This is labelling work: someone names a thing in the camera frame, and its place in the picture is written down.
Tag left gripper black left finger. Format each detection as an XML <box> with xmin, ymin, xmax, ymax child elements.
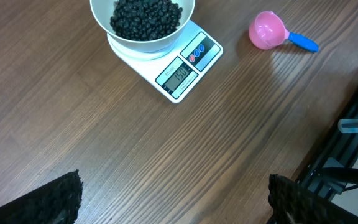
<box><xmin>0</xmin><ymin>170</ymin><xmax>83</xmax><ymax>224</ymax></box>

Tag pink scoop with blue handle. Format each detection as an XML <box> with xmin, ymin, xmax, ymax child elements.
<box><xmin>249</xmin><ymin>11</ymin><xmax>319</xmax><ymax>52</ymax></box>

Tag white round bowl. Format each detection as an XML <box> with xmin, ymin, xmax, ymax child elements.
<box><xmin>90</xmin><ymin>0</ymin><xmax>195</xmax><ymax>53</ymax></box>

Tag white digital kitchen scale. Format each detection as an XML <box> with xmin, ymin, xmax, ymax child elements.
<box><xmin>108</xmin><ymin>21</ymin><xmax>223</xmax><ymax>103</ymax></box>

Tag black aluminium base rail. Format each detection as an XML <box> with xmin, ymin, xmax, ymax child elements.
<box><xmin>296</xmin><ymin>90</ymin><xmax>358</xmax><ymax>200</ymax></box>

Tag black beans in bowl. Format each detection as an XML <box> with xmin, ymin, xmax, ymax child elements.
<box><xmin>110</xmin><ymin>0</ymin><xmax>183</xmax><ymax>41</ymax></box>

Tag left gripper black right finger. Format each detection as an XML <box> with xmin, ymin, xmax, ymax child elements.
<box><xmin>268</xmin><ymin>174</ymin><xmax>358</xmax><ymax>224</ymax></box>

